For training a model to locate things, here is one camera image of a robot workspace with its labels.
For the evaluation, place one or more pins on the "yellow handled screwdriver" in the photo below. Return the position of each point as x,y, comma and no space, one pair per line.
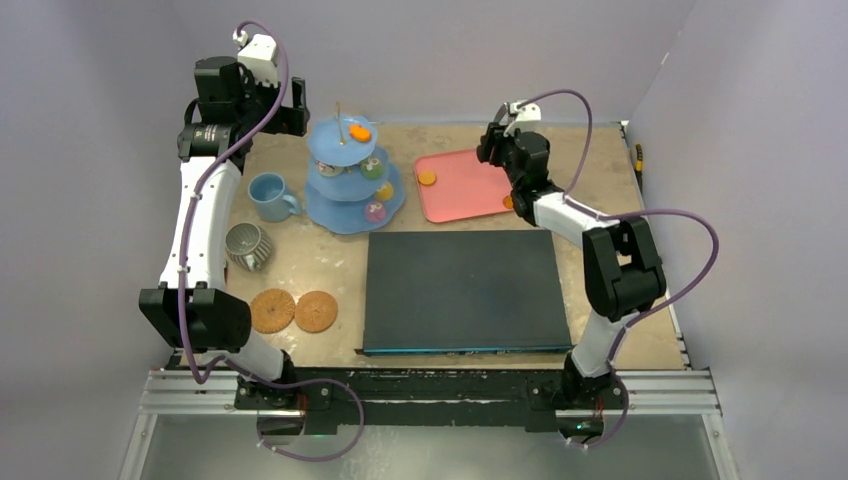
639,158

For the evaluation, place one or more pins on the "pink serving tray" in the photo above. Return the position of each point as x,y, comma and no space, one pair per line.
465,188

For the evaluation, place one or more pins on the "left round woven coaster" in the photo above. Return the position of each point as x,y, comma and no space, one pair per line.
272,311

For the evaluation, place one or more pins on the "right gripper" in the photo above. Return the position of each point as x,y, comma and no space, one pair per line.
494,145

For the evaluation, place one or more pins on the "yellow small cake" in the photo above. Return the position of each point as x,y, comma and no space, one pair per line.
385,192

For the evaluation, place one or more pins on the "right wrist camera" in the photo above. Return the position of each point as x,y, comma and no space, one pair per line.
521,118

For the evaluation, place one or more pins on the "orange flower cookie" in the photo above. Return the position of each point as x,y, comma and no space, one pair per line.
359,133

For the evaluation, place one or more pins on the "orange round cookie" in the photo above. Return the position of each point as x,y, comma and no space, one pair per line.
426,177

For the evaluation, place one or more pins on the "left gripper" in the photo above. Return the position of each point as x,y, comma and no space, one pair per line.
290,120

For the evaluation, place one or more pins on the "round woven coaster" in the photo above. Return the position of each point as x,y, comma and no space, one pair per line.
272,311
316,311

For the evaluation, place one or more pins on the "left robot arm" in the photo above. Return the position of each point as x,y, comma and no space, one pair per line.
189,307

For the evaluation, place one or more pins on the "right round woven coaster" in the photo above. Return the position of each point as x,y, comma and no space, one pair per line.
316,311

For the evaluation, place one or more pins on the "blue three-tier cake stand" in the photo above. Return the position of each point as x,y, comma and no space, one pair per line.
337,203

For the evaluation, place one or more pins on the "blue ceramic mug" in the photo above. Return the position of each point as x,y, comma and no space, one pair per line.
272,198

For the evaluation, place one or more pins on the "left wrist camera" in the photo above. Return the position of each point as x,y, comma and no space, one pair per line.
259,53

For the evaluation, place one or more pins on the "grey ribbed cup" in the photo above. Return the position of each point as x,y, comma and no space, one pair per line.
248,246

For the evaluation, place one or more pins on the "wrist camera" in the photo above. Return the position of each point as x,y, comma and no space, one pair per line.
259,53
521,118

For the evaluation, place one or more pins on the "aluminium frame rail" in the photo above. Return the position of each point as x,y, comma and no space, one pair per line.
430,423

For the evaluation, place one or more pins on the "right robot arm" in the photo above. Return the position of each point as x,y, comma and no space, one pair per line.
623,274

